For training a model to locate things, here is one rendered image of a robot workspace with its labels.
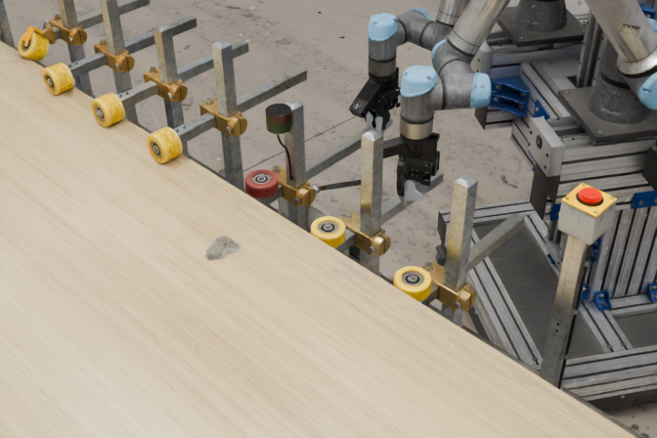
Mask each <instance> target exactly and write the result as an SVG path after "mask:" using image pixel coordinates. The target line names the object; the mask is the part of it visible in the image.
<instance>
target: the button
mask: <svg viewBox="0 0 657 438"><path fill-rule="evenodd" d="M579 199H580V200H582V201H583V202H585V203H589V204H595V203H598V202H600V201H601V199H602V194H601V192H600V191H599V190H597V189H594V188H583V189H581V190H580V191H579Z"/></svg>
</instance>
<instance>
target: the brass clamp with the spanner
mask: <svg viewBox="0 0 657 438"><path fill-rule="evenodd" d="M278 166H279V169H280V170H281V171H280V172H279V173H276V174H277V176H278V184H280V185H281V186H283V196H282V198H284V199H285V200H287V201H289V202H290V203H292V204H294V205H295V206H298V205H300V204H301V205H303V206H305V207H306V206H309V205H310V204H312V203H313V201H314V199H315V197H316V191H315V190H314V189H312V188H311V187H310V182H308V181H306V183H305V184H303V185H302V186H300V187H298V188H297V189H295V188H294V187H293V186H291V185H290V184H288V183H287V182H286V169H285V168H283V167H282V166H280V165H278Z"/></svg>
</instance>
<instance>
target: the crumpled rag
mask: <svg viewBox="0 0 657 438"><path fill-rule="evenodd" d="M238 251H241V243H240V242H235V241H233V240H231V238H230V237H227V236H225V235H222V236H220V237H218V238H216V239H215V240H214V241H212V242H211V246H210V247H209V248H208V249H207V250H206V254H205V256H206V257H207V259H208V260H210V259H211V260H213V259H219V258H220V259H222V258H223V259H224V258H225V257H226V255H227V254H230V253H236V252H238Z"/></svg>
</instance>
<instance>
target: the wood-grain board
mask: <svg viewBox="0 0 657 438"><path fill-rule="evenodd" d="M43 69H44V67H43V66H40V65H39V64H37V63H36V62H34V61H32V60H31V59H29V58H27V57H24V56H22V55H21V54H20V52H18V51H16V50H15V49H13V48H12V47H10V46H8V45H7V44H5V43H3V42H2V41H0V438H636V437H634V436H633V435H632V434H631V433H629V432H627V431H626V430H624V429H623V428H621V427H619V426H618V425H616V424H615V423H613V422H611V421H610V420H608V419H607V418H605V417H603V416H601V415H600V414H598V413H596V412H595V411H593V410H592V409H590V408H588V407H587V406H585V405H584V404H582V403H580V402H579V401H577V400H576V399H574V398H572V397H571V396H569V395H568V394H566V393H564V392H563V391H561V390H560V389H558V388H556V387H555V386H553V385H552V384H550V383H548V382H547V381H545V380H544V379H542V378H540V377H539V376H537V375H535V374H534V373H532V372H530V371H528V370H527V369H525V368H524V367H522V366H520V365H519V364H517V363H516V362H514V361H512V360H511V359H509V358H508V357H507V356H505V355H504V354H502V353H501V352H499V351H497V350H496V349H494V348H493V347H491V346H489V345H488V344H486V343H485V342H483V341H481V340H480V339H478V338H477V337H475V336H473V335H472V334H470V333H469V332H467V331H465V330H464V329H462V328H460V327H458V326H457V325H455V324H454V323H452V322H450V321H449V320H447V319H446V318H444V317H442V316H441V315H439V314H438V313H436V312H434V311H433V310H431V309H429V308H428V307H426V306H425V305H423V304H421V303H420V302H418V301H417V300H415V299H413V298H412V297H410V296H409V295H407V294H406V293H405V292H403V291H402V290H400V289H398V288H397V287H395V286H394V285H391V284H390V283H388V282H387V281H385V280H383V279H382V278H380V277H379V276H377V275H375V274H374V273H372V272H371V271H369V270H367V269H366V268H364V267H363V266H361V265H359V264H358V263H356V262H355V261H353V260H351V259H350V258H348V257H347V256H345V255H343V254H342V253H340V252H339V251H337V250H335V249H334V248H332V247H331V246H329V245H327V244H326V243H324V242H322V241H320V240H319V239H317V238H315V237H314V236H312V235H311V234H309V233H307V232H306V231H304V230H303V229H301V228H299V227H298V226H296V225H295V224H293V223H291V222H290V221H288V220H287V219H285V218H284V217H283V216H281V215H280V214H278V213H276V212H275V211H273V210H272V209H270V208H268V207H267V206H265V205H264V204H262V203H260V202H259V201H257V200H256V199H254V198H252V197H250V196H249V195H247V194H245V193H244V192H242V191H241V190H239V189H237V188H236V187H234V186H233V185H231V184H229V183H228V182H226V181H225V180H223V179H221V178H220V177H218V176H216V175H215V174H213V173H212V172H210V171H208V170H207V169H205V168H204V167H202V166H200V165H199V164H197V163H196V162H194V161H192V160H191V159H189V158H188V157H186V156H184V155H183V154H180V155H178V156H176V157H174V158H172V159H170V160H169V161H167V162H165V163H159V162H157V161H156V160H155V159H154V158H153V157H152V155H151V153H150V151H149V149H148V146H147V138H148V136H149V135H150V133H148V132H146V131H145V130H143V129H142V128H140V127H138V126H137V125H135V124H134V123H132V122H130V121H129V120H127V119H126V118H123V119H122V120H120V121H118V122H116V123H114V124H112V125H110V126H108V127H104V126H102V125H101V124H100V123H99V122H98V121H97V119H96V118H95V116H94V114H93V112H92V108H91V104H92V101H93V100H94V99H93V98H91V97H90V96H88V95H86V94H85V93H83V92H82V91H80V90H78V89H77V88H75V87H74V86H73V87H72V88H71V89H69V90H66V91H64V92H63V93H60V94H58V95H54V94H52V93H51V92H50V91H49V89H48V88H47V86H46V85H45V82H44V80H43V76H42V71H43ZM222 235H225V236H227V237H230V238H231V240H233V241H235V242H240V243H241V251H238V252H236V253H230V254H227V255H226V257H225V258H224V259H223V258H222V259H220V258H219V259H213V260H211V259H210V260H208V259H207V257H206V256H205V254H206V250H207V249H208V248H209V247H210V246H211V242H212V241H214V240H215V239H216V238H218V237H220V236H222Z"/></svg>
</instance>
